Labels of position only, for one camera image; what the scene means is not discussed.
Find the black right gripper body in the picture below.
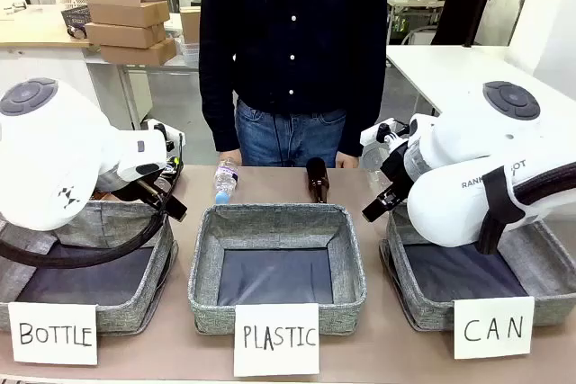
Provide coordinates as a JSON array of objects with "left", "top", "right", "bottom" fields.
[{"left": 380, "top": 145, "right": 415, "bottom": 200}]

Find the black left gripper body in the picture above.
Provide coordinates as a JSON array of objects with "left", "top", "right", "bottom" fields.
[{"left": 132, "top": 175, "right": 171, "bottom": 210}]

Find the small purple-label plastic bottle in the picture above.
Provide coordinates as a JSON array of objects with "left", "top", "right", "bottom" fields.
[{"left": 212, "top": 157, "right": 240, "bottom": 205}]

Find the brown glass bottle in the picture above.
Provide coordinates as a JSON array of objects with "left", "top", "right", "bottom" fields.
[{"left": 305, "top": 156, "right": 330, "bottom": 203}]

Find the person's left forearm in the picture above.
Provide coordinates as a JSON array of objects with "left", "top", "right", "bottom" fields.
[{"left": 344, "top": 82, "right": 388, "bottom": 158}]

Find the person's right forearm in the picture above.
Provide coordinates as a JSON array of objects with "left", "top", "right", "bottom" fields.
[{"left": 201, "top": 82, "right": 242, "bottom": 154}]

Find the grey fabric basket plastic label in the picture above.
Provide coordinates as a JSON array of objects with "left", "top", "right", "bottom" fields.
[{"left": 187, "top": 202, "right": 368, "bottom": 335}]

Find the grey fabric basket bottle label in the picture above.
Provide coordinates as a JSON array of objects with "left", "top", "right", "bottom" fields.
[{"left": 0, "top": 198, "right": 179, "bottom": 335}]

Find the grey fabric basket can label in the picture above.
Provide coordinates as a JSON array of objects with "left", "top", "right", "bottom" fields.
[{"left": 379, "top": 203, "right": 576, "bottom": 334}]

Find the white paper sign CAN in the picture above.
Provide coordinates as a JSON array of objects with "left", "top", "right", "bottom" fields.
[{"left": 453, "top": 296, "right": 536, "bottom": 361}]

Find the black plastic mesh basket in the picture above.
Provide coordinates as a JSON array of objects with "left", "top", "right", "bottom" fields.
[{"left": 60, "top": 4, "right": 90, "bottom": 37}]

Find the white table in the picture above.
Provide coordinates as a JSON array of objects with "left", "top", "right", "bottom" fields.
[{"left": 385, "top": 44, "right": 576, "bottom": 116}]

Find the flat closed cardboard box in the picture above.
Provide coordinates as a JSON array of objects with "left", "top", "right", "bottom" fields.
[
  {"left": 85, "top": 22, "right": 167, "bottom": 49},
  {"left": 99, "top": 37, "right": 177, "bottom": 67}
]

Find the white paper sign PLASTIC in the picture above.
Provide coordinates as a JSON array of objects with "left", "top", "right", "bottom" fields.
[{"left": 232, "top": 302, "right": 320, "bottom": 378}]

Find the person in dark shirt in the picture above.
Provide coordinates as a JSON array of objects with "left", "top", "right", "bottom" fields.
[{"left": 198, "top": 0, "right": 389, "bottom": 169}]

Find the white paper sign BOTTLE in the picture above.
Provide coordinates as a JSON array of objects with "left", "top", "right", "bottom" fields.
[{"left": 7, "top": 301, "right": 99, "bottom": 366}]

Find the small upright cardboard box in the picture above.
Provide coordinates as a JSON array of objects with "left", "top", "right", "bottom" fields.
[{"left": 179, "top": 6, "right": 202, "bottom": 44}]

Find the background grey workbench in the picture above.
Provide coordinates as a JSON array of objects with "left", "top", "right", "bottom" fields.
[{"left": 386, "top": 0, "right": 446, "bottom": 43}]

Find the open cardboard box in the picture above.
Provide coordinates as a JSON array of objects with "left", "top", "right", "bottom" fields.
[{"left": 85, "top": 0, "right": 171, "bottom": 29}]

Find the wooden top desk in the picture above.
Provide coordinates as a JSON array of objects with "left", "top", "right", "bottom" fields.
[{"left": 0, "top": 4, "right": 98, "bottom": 49}]

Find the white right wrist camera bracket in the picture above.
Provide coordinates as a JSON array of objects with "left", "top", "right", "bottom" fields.
[{"left": 359, "top": 119, "right": 410, "bottom": 147}]

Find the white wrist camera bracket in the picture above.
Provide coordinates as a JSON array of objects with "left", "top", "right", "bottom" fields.
[
  {"left": 359, "top": 119, "right": 410, "bottom": 147},
  {"left": 141, "top": 118, "right": 186, "bottom": 154}
]

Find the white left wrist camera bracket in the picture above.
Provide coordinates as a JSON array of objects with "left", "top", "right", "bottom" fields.
[{"left": 141, "top": 118, "right": 186, "bottom": 154}]

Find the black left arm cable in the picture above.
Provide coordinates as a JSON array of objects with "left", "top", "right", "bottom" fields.
[{"left": 0, "top": 210, "right": 170, "bottom": 269}]

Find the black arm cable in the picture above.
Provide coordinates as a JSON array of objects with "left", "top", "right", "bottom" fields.
[
  {"left": 0, "top": 210, "right": 170, "bottom": 269},
  {"left": 476, "top": 162, "right": 576, "bottom": 255}
]

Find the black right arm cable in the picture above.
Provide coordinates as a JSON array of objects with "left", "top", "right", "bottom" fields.
[{"left": 476, "top": 162, "right": 576, "bottom": 255}]

